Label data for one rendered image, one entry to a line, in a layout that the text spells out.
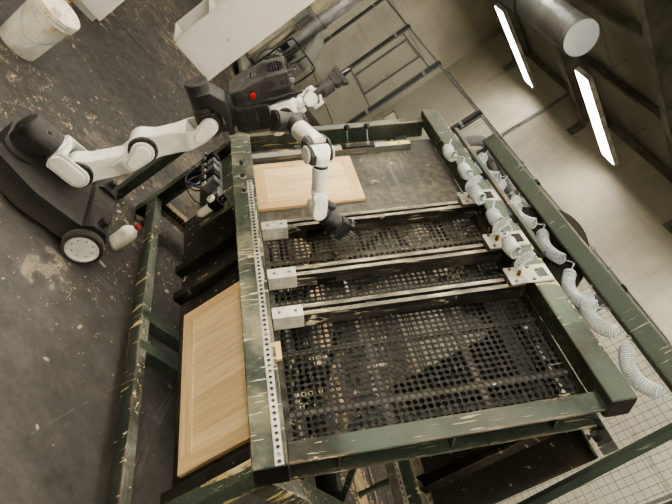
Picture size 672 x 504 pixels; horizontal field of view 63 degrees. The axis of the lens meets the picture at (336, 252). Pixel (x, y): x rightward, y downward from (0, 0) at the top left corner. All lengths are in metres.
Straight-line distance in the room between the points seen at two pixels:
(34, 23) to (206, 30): 3.13
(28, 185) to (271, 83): 1.21
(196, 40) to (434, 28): 6.49
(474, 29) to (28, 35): 9.89
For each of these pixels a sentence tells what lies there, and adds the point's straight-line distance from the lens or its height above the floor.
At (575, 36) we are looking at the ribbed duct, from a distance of 5.44.
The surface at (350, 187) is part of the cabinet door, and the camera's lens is 2.99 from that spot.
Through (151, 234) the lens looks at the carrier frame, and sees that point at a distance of 3.37.
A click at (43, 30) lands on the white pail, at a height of 0.24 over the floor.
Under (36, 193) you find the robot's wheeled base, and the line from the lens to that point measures 2.90.
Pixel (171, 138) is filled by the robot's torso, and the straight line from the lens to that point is 2.84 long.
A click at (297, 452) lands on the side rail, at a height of 0.93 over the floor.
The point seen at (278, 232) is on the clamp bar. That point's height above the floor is 0.97.
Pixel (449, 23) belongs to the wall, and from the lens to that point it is 12.25.
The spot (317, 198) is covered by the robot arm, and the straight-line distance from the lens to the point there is 2.40.
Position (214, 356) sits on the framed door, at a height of 0.45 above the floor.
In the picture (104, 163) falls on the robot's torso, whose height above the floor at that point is 0.42.
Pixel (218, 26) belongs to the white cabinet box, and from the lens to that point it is 6.73.
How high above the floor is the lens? 1.79
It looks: 14 degrees down
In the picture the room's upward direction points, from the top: 58 degrees clockwise
